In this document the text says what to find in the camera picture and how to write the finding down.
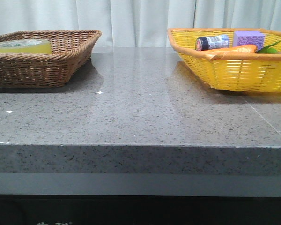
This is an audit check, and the yellow packing tape roll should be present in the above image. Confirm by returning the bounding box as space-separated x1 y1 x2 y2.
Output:
0 39 52 54

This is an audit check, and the white curtain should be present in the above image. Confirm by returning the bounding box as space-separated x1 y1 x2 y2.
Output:
0 0 281 47

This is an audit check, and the small dark-capped bottle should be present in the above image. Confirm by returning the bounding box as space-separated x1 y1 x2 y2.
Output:
195 34 229 51

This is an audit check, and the brown wicker basket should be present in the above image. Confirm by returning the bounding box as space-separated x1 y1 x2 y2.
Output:
0 30 102 88

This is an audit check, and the yellow woven plastic basket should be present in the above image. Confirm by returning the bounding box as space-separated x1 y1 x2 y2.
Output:
167 28 281 93

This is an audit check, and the purple sponge block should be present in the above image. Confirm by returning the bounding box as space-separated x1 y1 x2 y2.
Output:
233 30 265 49

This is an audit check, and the orange toy carrot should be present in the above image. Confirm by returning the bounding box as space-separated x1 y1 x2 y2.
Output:
204 40 281 58

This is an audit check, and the dark cabinet under counter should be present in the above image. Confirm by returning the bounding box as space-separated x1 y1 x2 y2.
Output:
0 172 281 225

